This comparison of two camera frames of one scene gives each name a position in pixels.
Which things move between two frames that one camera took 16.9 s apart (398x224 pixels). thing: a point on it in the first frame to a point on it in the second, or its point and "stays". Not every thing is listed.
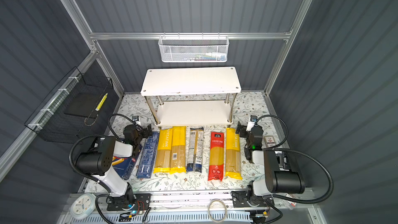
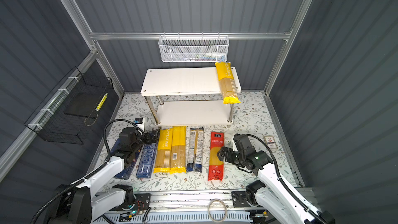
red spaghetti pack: (216, 170) stays
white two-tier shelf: (191, 96) stays
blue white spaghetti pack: (195, 150) stays
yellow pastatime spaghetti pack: (232, 157) to (225, 75)
